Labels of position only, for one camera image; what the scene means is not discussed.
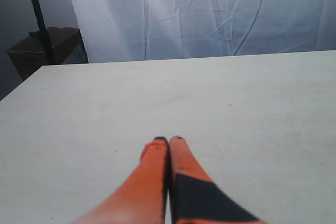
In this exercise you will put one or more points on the brown cardboard box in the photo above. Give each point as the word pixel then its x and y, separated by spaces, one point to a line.
pixel 28 55

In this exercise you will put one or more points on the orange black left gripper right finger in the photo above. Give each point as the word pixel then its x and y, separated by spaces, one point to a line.
pixel 195 198

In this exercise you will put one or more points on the white backdrop curtain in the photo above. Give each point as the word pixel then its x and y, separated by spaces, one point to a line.
pixel 135 30

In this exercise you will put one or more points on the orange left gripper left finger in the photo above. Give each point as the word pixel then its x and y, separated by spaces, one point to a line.
pixel 142 197

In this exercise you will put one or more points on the black stand pole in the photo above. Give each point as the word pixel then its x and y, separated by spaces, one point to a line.
pixel 42 33

